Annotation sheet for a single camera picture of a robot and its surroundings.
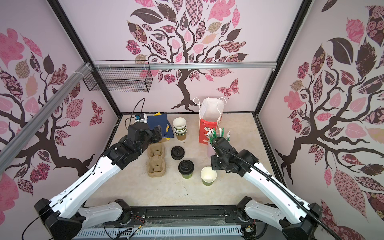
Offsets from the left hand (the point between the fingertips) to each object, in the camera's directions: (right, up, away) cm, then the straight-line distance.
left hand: (155, 130), depth 73 cm
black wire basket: (-30, +35, +22) cm, 51 cm away
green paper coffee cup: (+15, -26, +10) cm, 32 cm away
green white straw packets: (+31, -3, +12) cm, 33 cm away
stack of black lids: (+8, -15, +21) cm, 27 cm away
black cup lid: (+15, -20, +6) cm, 26 cm away
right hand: (+30, -15, 0) cm, 33 cm away
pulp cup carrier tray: (-4, -21, +14) cm, 26 cm away
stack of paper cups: (+10, +1, +19) cm, 22 cm away
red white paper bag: (+31, +12, +33) cm, 46 cm away
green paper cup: (+28, -27, +14) cm, 41 cm away
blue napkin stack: (-6, +7, +37) cm, 38 cm away
